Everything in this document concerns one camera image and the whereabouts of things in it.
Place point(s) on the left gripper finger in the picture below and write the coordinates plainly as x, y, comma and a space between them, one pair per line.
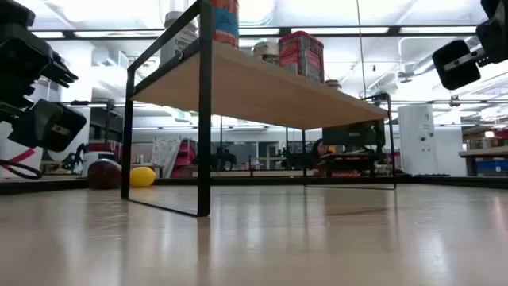
59, 71
47, 125

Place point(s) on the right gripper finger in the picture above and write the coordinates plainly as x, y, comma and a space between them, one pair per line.
456, 65

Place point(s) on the white lid seasoning jar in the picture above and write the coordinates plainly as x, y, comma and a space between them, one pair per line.
180, 39

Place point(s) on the small brown spice jar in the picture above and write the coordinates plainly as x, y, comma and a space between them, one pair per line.
332, 84

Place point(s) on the red spice tin box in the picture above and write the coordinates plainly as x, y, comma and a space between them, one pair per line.
299, 55

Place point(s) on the orange label spice jar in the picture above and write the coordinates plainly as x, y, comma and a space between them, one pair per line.
224, 24

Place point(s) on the white bin red stripe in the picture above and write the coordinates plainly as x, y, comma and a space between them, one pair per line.
6, 153

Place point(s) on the dark red round fruit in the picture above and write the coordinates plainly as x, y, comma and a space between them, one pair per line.
104, 175

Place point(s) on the background wooden table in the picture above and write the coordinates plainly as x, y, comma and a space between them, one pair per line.
484, 152

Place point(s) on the white tall cabinet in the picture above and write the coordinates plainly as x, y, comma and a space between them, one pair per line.
416, 151

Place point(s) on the blue storage bin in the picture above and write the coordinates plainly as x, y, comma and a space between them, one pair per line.
492, 167

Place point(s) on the yellow lemon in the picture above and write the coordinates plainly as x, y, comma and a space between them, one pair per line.
143, 177

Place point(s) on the black computer monitor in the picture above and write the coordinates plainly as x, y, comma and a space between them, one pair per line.
349, 135

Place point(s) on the red rolling cart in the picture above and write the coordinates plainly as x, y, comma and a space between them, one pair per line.
184, 153

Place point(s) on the person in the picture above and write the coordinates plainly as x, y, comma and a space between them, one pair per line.
319, 149

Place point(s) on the black overhead frame bar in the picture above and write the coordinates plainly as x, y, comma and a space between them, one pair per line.
285, 31

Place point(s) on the wooden shelf black metal frame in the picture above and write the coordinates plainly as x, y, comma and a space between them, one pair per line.
258, 91

